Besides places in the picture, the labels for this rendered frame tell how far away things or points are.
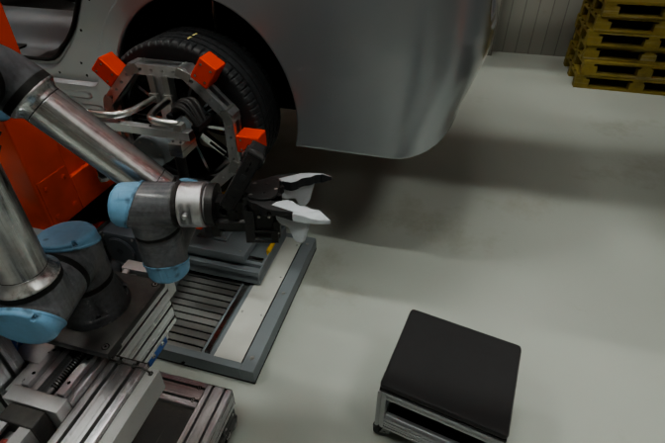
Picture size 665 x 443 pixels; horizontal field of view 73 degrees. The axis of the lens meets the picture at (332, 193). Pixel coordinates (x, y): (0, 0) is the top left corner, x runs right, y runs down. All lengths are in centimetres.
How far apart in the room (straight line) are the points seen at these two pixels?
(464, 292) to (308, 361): 84
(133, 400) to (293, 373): 95
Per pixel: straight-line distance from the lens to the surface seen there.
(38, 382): 124
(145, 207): 75
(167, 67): 171
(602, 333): 241
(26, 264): 94
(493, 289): 239
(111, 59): 190
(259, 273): 214
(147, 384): 117
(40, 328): 99
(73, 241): 106
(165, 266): 83
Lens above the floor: 165
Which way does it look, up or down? 35 degrees down
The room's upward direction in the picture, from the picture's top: straight up
